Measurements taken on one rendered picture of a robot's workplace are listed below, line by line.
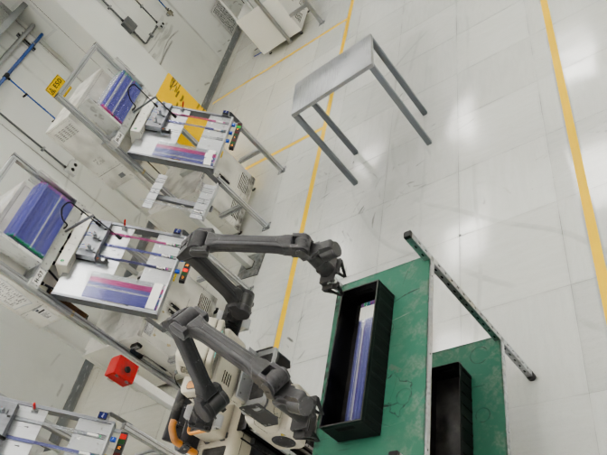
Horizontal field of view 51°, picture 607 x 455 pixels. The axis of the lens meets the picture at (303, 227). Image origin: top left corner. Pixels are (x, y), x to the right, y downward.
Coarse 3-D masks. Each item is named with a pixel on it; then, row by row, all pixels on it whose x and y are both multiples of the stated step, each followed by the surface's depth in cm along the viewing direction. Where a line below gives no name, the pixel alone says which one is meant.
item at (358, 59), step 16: (352, 48) 465; (368, 48) 447; (336, 64) 464; (352, 64) 446; (368, 64) 430; (304, 80) 483; (320, 80) 464; (336, 80) 446; (384, 80) 436; (400, 80) 480; (304, 96) 464; (320, 96) 447; (320, 112) 503; (304, 128) 466; (336, 128) 513; (416, 128) 460; (320, 144) 475; (352, 144) 526; (336, 160) 483; (352, 176) 495
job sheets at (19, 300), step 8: (0, 280) 411; (0, 288) 417; (8, 288) 416; (0, 296) 425; (8, 296) 423; (16, 296) 422; (24, 296) 419; (8, 304) 431; (16, 304) 430; (24, 304) 428; (40, 312) 432; (48, 312) 430
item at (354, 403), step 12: (360, 312) 243; (372, 312) 239; (360, 324) 239; (360, 336) 235; (360, 348) 231; (360, 360) 227; (360, 372) 223; (360, 384) 220; (348, 396) 220; (360, 396) 216; (348, 408) 216; (360, 408) 213; (348, 420) 213
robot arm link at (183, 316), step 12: (180, 312) 207; (192, 312) 204; (168, 324) 207; (180, 324) 201; (180, 348) 213; (192, 348) 213; (192, 360) 214; (192, 372) 216; (204, 372) 218; (204, 384) 218; (216, 384) 224; (204, 396) 219; (228, 396) 225; (204, 408) 219; (204, 420) 223
